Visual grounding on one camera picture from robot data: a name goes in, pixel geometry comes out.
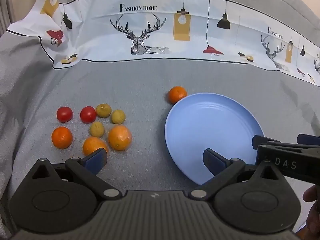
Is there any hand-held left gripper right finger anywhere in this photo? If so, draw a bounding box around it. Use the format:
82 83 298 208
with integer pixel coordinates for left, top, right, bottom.
187 148 288 202

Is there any light blue plate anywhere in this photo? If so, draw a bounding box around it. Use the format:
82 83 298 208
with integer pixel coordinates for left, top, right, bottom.
164 92 265 185

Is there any person's right hand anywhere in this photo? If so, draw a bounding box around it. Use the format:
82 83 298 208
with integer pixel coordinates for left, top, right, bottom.
302 184 320 233

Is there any small yellow-green fruit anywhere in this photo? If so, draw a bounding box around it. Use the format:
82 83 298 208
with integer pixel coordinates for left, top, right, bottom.
111 109 126 124
90 121 105 137
96 103 112 118

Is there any grey cloth cover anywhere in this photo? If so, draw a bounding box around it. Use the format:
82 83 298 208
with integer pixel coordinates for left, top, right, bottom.
0 0 320 240

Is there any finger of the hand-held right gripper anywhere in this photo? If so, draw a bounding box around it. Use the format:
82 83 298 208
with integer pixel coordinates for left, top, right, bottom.
252 135 282 155
297 133 320 147

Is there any white deer print cloth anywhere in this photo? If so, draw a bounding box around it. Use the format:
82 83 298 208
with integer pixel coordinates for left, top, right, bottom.
6 0 320 88

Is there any large orange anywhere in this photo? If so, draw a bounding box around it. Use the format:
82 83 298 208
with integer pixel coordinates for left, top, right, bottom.
108 125 132 151

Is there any grey ribbed panel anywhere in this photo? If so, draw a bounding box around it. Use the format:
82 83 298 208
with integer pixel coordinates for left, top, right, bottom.
0 0 14 37

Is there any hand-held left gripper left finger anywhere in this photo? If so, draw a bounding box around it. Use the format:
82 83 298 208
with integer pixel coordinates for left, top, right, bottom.
24 147 123 202

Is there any red tomato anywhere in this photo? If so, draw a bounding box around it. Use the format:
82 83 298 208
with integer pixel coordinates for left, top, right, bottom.
80 106 97 123
56 107 73 123

